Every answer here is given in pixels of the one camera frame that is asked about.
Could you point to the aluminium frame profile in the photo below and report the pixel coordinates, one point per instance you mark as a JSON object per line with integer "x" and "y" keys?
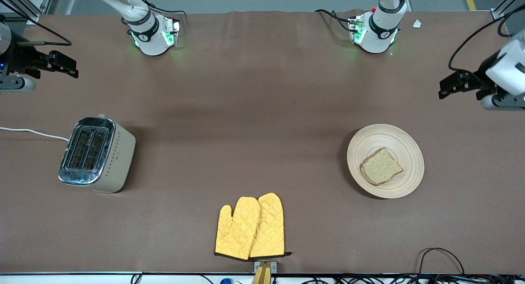
{"x": 502, "y": 9}
{"x": 24, "y": 9}

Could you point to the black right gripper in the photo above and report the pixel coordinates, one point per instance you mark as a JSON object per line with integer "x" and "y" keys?
{"x": 19, "y": 57}

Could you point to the small blue cap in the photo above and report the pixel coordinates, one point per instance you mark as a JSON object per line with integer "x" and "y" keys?
{"x": 226, "y": 281}

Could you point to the small metal table bracket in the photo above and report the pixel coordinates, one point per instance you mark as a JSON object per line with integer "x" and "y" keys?
{"x": 273, "y": 267}

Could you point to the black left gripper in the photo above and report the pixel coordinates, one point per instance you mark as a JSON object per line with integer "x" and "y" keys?
{"x": 480, "y": 76}

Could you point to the yellow quilted oven mitt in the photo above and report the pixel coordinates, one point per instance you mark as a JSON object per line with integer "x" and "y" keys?
{"x": 236, "y": 230}
{"x": 270, "y": 226}

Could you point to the brown table cover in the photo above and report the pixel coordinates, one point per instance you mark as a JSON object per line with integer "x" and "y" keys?
{"x": 262, "y": 91}

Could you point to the slice of brown bread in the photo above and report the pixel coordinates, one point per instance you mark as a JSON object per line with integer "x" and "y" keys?
{"x": 381, "y": 167}

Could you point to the yellow wooden post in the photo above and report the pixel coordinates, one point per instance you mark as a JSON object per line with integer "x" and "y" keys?
{"x": 262, "y": 275}

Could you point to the small white paper scrap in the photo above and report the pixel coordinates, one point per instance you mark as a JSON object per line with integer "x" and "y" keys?
{"x": 417, "y": 24}

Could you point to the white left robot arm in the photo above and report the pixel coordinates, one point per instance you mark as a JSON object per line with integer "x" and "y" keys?
{"x": 379, "y": 37}

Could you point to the cream and chrome toaster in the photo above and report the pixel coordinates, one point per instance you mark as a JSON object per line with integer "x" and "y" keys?
{"x": 98, "y": 152}

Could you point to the round light wooden plate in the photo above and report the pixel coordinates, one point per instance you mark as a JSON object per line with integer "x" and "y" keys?
{"x": 393, "y": 136}

